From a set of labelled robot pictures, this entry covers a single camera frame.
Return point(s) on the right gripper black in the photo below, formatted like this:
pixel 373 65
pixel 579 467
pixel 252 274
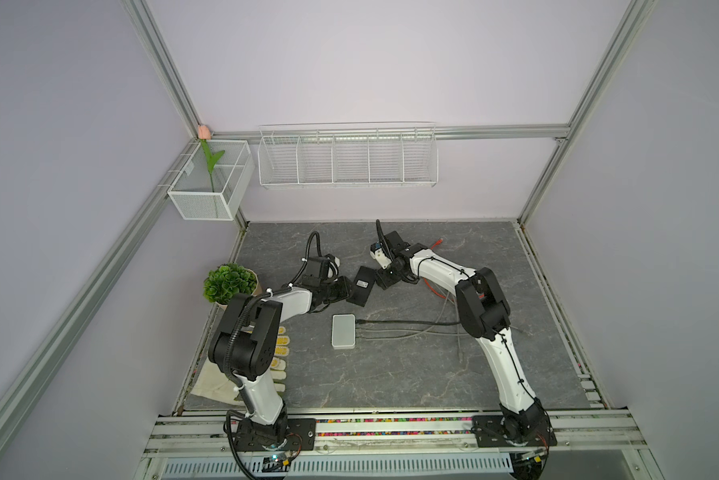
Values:
pixel 382 279

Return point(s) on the black network switch box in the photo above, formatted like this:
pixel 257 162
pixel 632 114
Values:
pixel 362 286

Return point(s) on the white network switch box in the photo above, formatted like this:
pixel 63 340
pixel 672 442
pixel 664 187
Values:
pixel 344 335

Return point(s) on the green potted plant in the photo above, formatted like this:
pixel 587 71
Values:
pixel 228 280

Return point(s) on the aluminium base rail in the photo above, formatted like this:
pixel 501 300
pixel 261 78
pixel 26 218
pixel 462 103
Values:
pixel 401 432

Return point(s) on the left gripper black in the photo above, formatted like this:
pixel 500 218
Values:
pixel 345 288

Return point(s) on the white mesh wall basket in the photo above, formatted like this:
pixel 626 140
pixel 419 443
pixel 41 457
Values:
pixel 191 192

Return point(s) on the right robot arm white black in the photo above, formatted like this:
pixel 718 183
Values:
pixel 484 313

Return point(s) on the pink tulip artificial flower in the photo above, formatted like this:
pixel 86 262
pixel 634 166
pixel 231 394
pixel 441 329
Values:
pixel 212 157

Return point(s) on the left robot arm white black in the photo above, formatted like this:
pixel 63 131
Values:
pixel 244 344

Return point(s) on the yellow white work glove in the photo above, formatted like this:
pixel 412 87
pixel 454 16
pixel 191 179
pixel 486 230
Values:
pixel 212 384

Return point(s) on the white wire wall shelf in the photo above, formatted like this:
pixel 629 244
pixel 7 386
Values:
pixel 368 154

